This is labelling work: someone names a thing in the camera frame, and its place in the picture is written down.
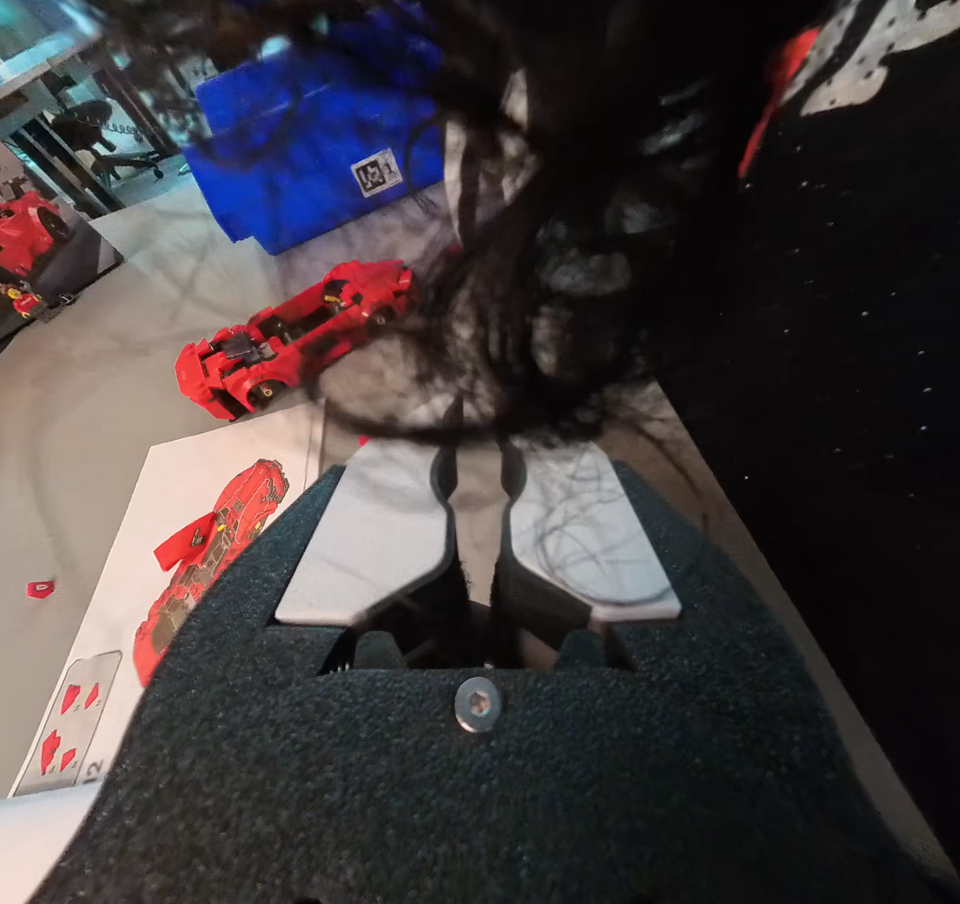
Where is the person's dark hair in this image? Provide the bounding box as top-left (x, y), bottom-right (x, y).
top-left (97, 0), bottom-right (755, 463)

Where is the glass window partition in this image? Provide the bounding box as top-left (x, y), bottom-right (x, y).
top-left (0, 0), bottom-right (106, 80)

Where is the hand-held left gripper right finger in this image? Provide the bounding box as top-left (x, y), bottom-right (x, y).
top-left (498, 439), bottom-right (684, 626)

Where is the red orange cloth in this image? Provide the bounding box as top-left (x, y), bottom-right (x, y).
top-left (738, 25), bottom-right (820, 179)

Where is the white background desk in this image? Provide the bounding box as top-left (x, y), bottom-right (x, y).
top-left (0, 34), bottom-right (108, 142)

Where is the white instruction sheet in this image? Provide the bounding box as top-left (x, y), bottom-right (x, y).
top-left (7, 401), bottom-right (333, 802)

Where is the red lego car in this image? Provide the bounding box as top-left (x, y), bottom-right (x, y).
top-left (174, 259), bottom-right (418, 422)

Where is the white paper card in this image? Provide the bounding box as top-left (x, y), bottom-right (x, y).
top-left (0, 785), bottom-right (100, 904)

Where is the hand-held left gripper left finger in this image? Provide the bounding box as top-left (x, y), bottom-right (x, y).
top-left (273, 439), bottom-right (460, 628)

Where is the white black patterned cloth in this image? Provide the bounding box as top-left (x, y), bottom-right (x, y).
top-left (780, 0), bottom-right (960, 119)

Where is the black background office chair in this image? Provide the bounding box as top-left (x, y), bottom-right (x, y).
top-left (51, 97), bottom-right (165, 187)

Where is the white marker label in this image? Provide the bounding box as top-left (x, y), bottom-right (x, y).
top-left (350, 147), bottom-right (403, 199)

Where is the lego minifigure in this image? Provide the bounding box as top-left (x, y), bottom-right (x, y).
top-left (0, 279), bottom-right (77, 322)

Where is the lego set box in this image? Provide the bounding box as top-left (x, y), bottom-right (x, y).
top-left (0, 142), bottom-right (126, 343)

